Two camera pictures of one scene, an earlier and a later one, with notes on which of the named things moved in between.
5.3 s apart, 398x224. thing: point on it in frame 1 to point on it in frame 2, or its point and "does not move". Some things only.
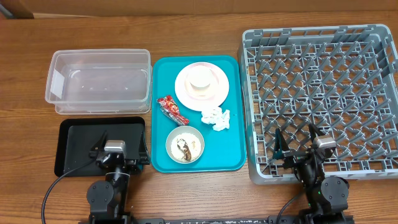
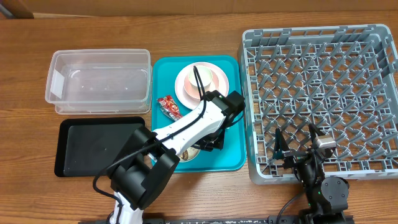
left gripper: x=143 y=156 to x=219 y=142
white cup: x=201 y=78 does not move
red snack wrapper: x=171 y=108 does not move
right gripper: x=280 y=150 does not move
